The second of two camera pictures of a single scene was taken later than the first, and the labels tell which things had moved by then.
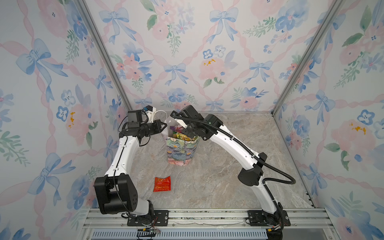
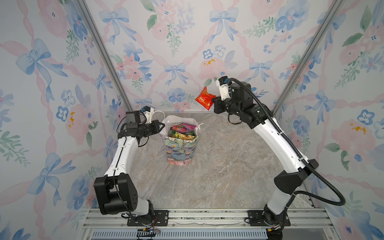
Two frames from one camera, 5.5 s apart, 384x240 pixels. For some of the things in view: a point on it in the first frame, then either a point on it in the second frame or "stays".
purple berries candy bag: [177, 128] stays
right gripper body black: [190, 132] → [226, 107]
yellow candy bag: [179, 135] stays
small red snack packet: [162, 184] → [205, 99]
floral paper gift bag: [180, 152] stays
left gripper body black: [149, 129] stays
